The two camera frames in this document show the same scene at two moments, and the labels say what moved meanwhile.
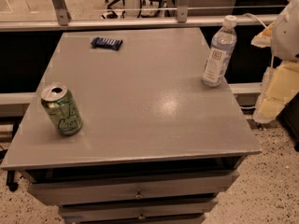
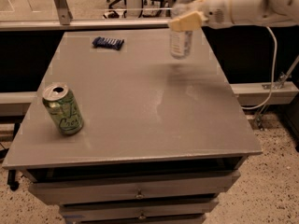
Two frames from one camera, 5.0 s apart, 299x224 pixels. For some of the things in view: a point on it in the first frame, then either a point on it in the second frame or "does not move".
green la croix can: (63, 106) does not move
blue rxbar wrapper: (108, 43) does not move
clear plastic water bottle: (221, 51) to (181, 40)
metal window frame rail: (64, 15) does not move
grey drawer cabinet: (123, 129) does not move
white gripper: (286, 35) to (217, 12)
